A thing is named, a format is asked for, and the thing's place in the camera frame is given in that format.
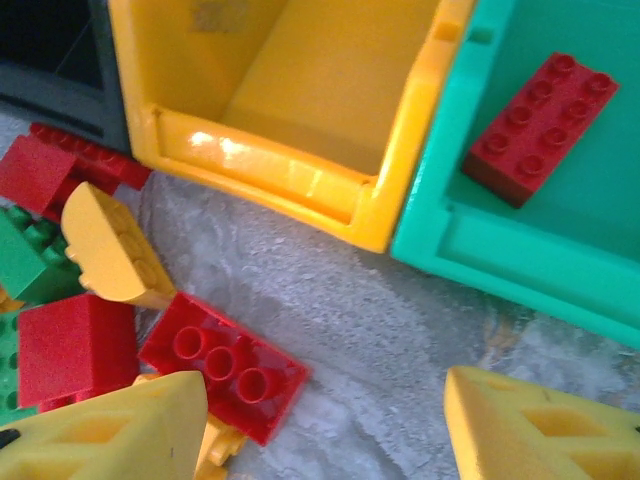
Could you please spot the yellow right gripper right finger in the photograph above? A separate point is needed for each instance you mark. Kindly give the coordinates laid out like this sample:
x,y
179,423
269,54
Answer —
x,y
480,415

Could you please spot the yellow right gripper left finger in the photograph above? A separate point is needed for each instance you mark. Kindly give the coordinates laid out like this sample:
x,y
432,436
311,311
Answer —
x,y
165,400

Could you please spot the red lego brick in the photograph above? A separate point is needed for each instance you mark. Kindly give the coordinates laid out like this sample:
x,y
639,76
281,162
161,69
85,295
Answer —
x,y
540,130
35,170
115,167
225,365
75,345

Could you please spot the green lego brick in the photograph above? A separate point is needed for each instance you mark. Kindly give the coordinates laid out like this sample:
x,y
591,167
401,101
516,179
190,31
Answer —
x,y
25,255
7,360

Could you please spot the yellow flat lego brick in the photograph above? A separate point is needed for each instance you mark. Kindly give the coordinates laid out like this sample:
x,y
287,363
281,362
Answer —
x,y
220,445

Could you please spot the green plastic bin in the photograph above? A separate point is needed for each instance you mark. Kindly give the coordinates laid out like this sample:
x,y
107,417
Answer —
x,y
525,260

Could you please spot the yellow curved lego brick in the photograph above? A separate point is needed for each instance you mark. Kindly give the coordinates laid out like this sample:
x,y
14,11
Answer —
x,y
110,240

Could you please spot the black plastic bin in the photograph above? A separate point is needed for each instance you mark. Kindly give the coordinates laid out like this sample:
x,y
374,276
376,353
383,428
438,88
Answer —
x,y
50,100

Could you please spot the yellow plastic bin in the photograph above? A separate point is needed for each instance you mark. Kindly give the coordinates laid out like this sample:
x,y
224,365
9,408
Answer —
x,y
325,75

